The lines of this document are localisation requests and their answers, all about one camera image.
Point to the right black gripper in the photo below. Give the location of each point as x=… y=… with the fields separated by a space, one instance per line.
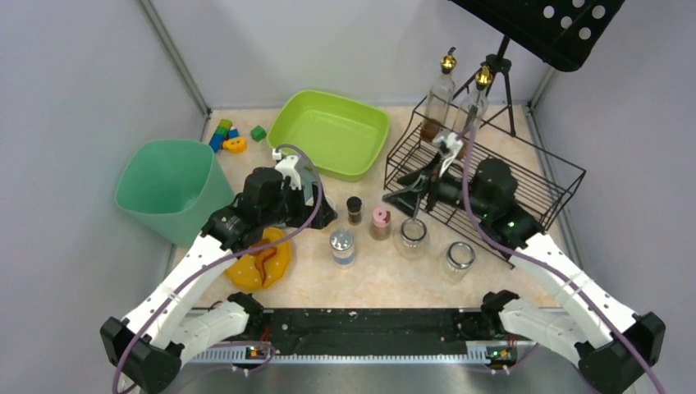
x=431 y=181

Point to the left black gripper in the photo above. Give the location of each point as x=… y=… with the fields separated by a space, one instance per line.
x=319 y=208

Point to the silver lid blue label jar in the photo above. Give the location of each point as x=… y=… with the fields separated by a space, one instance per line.
x=342 y=244

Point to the glass jar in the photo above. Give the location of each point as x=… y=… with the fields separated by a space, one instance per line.
x=456 y=261
x=411 y=238

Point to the gold top oil bottle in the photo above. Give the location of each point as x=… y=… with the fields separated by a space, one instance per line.
x=472 y=108
x=439 y=97

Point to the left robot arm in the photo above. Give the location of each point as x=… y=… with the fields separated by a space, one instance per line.
x=150 y=345

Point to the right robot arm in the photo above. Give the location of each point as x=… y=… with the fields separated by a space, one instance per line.
x=610 y=344

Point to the black lid spice jar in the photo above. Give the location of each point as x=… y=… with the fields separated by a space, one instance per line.
x=354 y=209

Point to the grey-blue plate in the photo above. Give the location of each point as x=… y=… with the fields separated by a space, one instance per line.
x=309 y=181

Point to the pink lid spice jar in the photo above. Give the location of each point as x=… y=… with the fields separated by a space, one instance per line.
x=380 y=228

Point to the brown food scraps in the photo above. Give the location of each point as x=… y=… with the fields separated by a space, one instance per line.
x=265 y=262

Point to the green plastic basin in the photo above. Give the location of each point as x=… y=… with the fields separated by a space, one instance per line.
x=343 y=137

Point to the yellow scalloped plate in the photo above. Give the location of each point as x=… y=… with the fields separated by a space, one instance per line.
x=243 y=276

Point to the green toy cube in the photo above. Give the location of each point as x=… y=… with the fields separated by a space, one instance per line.
x=258 y=133

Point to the orange toy piece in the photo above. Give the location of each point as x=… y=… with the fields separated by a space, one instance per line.
x=235 y=145

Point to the stacked toy blocks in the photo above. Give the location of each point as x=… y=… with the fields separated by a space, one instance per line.
x=224 y=131

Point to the teal trash bin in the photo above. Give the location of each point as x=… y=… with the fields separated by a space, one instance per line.
x=172 y=187

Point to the black perforated tray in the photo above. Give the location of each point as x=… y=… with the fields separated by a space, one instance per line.
x=561 y=33

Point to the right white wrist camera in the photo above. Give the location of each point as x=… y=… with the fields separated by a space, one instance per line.
x=449 y=144

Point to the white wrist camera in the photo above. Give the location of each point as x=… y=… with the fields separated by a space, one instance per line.
x=289 y=166
x=449 y=144

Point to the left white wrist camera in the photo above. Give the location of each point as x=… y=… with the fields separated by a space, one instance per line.
x=289 y=166

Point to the black wire rack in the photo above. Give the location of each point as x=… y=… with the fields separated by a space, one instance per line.
x=538 y=193

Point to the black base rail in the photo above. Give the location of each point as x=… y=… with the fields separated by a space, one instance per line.
x=371 y=336

